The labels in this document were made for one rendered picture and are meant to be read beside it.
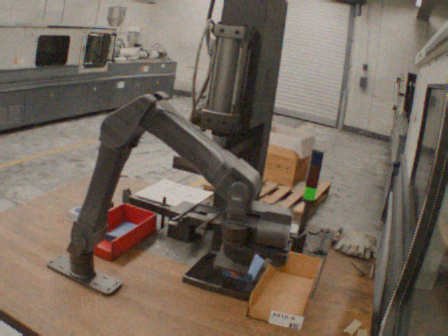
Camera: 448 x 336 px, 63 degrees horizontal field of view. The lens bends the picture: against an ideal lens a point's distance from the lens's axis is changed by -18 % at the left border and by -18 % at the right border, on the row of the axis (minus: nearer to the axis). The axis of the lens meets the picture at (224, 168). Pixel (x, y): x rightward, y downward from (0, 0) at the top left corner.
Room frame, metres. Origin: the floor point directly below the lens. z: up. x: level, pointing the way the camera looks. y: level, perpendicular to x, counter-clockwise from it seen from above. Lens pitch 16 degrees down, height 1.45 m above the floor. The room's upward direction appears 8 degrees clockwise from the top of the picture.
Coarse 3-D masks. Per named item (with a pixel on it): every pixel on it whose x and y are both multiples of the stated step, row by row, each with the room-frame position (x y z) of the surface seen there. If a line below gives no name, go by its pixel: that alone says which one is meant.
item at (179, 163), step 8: (216, 136) 1.14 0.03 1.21; (224, 136) 1.14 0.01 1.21; (232, 136) 1.34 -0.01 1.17; (240, 136) 1.34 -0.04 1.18; (248, 136) 1.33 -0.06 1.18; (224, 144) 1.14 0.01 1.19; (232, 144) 1.22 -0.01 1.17; (240, 144) 1.21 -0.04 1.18; (248, 144) 1.29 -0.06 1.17; (232, 152) 1.15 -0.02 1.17; (176, 160) 1.14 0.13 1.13; (184, 160) 1.13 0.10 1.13; (176, 168) 1.13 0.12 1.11; (184, 168) 1.13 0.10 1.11; (192, 168) 1.12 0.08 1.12
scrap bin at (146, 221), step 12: (120, 204) 1.17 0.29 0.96; (108, 216) 1.11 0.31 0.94; (120, 216) 1.17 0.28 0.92; (132, 216) 1.18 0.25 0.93; (144, 216) 1.17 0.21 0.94; (156, 216) 1.15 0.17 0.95; (108, 228) 1.11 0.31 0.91; (132, 228) 1.02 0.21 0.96; (144, 228) 1.09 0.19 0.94; (120, 240) 0.96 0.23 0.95; (132, 240) 1.02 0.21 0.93; (96, 252) 0.94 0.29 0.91; (108, 252) 0.92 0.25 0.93; (120, 252) 0.96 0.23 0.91
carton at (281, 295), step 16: (304, 256) 0.99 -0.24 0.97; (272, 272) 0.97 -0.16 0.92; (288, 272) 1.00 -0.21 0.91; (304, 272) 0.99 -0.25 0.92; (256, 288) 0.80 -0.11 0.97; (272, 288) 0.91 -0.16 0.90; (288, 288) 0.92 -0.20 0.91; (304, 288) 0.93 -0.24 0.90; (256, 304) 0.83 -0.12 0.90; (272, 304) 0.83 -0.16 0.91; (288, 304) 0.84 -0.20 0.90; (304, 304) 0.74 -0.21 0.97; (272, 320) 0.76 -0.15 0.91; (288, 320) 0.75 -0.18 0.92
